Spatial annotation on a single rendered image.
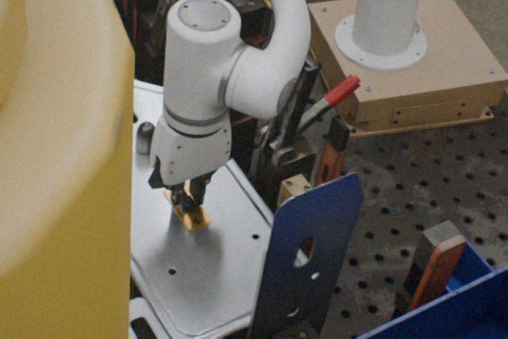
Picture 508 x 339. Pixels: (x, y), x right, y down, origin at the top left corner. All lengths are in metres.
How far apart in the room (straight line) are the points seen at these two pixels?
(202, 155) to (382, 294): 0.56
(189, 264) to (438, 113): 0.81
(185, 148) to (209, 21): 0.19
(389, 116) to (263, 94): 0.82
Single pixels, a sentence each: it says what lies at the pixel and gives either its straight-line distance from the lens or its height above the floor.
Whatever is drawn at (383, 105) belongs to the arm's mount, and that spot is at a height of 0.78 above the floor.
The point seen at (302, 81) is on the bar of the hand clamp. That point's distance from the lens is 1.22.
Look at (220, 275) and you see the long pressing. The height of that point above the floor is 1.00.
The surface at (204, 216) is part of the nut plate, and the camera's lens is 1.30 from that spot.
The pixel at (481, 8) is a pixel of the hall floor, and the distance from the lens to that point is 3.49.
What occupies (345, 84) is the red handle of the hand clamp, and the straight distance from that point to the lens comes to 1.31.
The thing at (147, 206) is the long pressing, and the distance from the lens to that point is 1.31.
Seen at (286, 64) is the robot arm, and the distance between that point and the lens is 1.06.
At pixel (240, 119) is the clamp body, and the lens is 1.50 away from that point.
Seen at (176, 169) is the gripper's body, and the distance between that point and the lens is 1.19.
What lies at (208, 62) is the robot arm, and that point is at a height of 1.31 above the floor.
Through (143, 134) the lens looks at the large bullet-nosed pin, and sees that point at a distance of 1.34.
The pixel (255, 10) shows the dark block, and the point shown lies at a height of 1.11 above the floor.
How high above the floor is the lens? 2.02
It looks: 47 degrees down
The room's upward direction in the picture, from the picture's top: 9 degrees clockwise
